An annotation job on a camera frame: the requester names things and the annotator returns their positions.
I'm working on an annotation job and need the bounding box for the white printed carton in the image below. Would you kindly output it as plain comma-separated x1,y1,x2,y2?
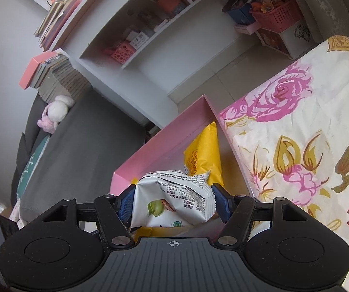
279,20,315,60

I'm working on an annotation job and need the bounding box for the row of pink upright books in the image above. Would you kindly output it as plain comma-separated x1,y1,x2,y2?
34,0,82,52

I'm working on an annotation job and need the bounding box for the pink tray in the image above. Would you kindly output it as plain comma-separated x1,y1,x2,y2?
234,23,260,35

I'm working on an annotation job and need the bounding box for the grey sofa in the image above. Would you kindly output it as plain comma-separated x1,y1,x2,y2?
10,89,163,221

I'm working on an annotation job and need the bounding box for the grey patterned curtain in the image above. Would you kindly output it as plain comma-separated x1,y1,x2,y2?
281,0,349,44

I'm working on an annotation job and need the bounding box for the white bookshelf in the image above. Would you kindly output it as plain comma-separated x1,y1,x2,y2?
26,0,284,128

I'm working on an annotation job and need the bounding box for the blue storage box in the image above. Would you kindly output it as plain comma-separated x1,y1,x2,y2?
226,3,255,25

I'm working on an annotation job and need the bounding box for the pink basket with round holes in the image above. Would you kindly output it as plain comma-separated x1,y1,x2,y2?
103,41,134,66

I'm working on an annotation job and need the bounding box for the pink lattice basket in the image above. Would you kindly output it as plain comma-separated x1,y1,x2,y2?
251,0,303,34

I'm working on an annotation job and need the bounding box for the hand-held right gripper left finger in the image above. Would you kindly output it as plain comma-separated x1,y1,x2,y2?
41,185,138,248

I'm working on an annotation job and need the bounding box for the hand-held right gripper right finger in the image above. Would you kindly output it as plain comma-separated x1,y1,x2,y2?
211,184,310,247

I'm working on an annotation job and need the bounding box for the white labelled box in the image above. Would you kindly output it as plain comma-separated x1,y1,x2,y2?
126,32,149,49

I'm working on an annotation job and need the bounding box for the teal pillow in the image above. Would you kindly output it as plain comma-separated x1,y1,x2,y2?
16,134,51,204

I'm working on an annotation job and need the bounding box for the large yellow snack packet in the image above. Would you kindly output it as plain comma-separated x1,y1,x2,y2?
131,226,199,238

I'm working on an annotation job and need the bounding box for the pink and white plush toy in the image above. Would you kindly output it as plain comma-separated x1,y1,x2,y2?
37,95,75,134

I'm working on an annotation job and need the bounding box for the dark grey cushion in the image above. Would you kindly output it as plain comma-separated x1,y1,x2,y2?
15,125,46,183

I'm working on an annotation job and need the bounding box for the row of grey books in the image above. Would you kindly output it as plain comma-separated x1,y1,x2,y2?
19,52,91,102

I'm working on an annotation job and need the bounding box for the pink cardboard box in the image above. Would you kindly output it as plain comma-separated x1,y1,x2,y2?
109,94,254,241

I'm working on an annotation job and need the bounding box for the white snack packet nut print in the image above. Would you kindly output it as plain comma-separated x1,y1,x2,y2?
130,170,217,229

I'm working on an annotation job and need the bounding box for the orange pot with stationery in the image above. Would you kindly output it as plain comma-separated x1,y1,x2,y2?
156,0,187,14

